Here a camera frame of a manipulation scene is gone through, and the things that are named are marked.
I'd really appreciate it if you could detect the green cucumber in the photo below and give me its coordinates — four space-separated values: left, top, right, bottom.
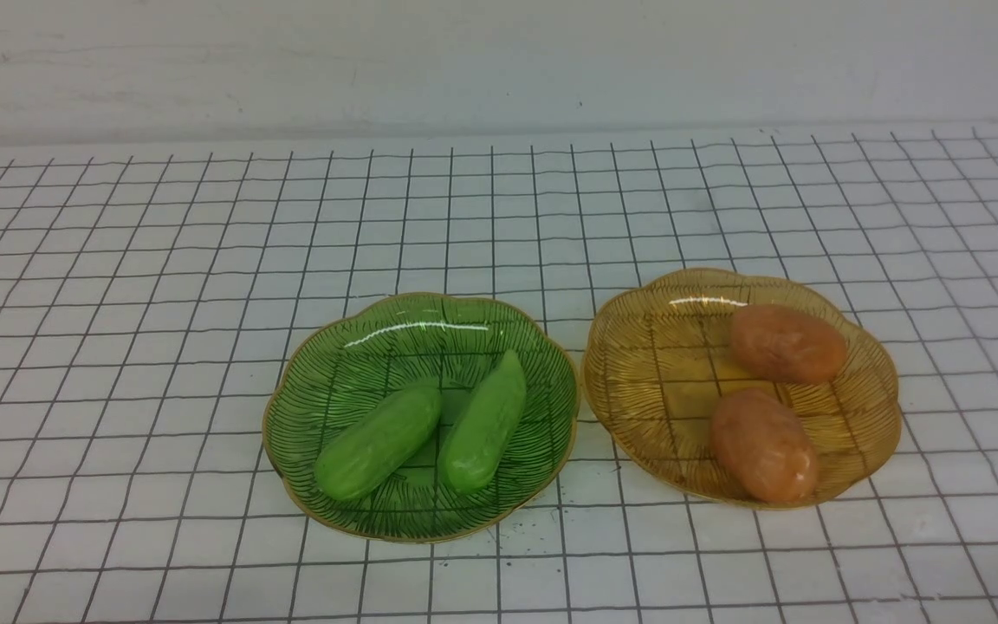
438 350 528 494
314 378 443 502

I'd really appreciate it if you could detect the orange potato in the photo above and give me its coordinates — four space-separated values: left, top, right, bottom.
729 304 848 386
710 387 820 504

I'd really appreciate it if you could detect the green glass plate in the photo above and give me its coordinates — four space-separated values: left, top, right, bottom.
262 293 580 543

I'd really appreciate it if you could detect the amber glass plate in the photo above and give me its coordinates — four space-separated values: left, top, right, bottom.
582 268 904 510

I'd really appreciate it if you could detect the white grid tablecloth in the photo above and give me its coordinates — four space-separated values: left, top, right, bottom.
0 124 998 623

